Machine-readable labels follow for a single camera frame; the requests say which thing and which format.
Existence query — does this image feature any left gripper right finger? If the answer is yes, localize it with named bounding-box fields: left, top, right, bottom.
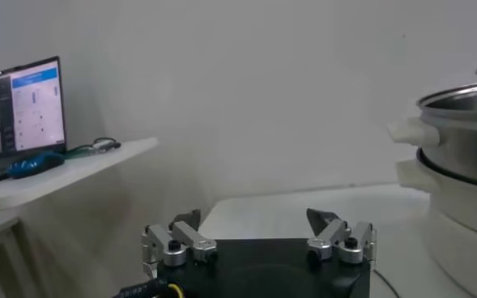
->
left=305, top=208, right=377, bottom=266

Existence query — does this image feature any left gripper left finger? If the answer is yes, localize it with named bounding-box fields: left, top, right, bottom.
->
left=140, top=209, right=219, bottom=280

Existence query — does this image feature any stainless steel steamer basket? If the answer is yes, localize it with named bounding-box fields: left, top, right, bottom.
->
left=387, top=83, right=477, bottom=191

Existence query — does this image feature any white side table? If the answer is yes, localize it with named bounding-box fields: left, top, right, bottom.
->
left=0, top=136, right=160, bottom=298

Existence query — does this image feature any blue computer mouse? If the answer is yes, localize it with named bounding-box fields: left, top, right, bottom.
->
left=6, top=151, right=66, bottom=180

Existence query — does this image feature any open black laptop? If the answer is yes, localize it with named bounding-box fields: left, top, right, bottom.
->
left=0, top=55, right=67, bottom=188

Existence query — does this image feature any black looped cable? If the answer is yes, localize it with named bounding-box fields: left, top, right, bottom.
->
left=92, top=136, right=122, bottom=153

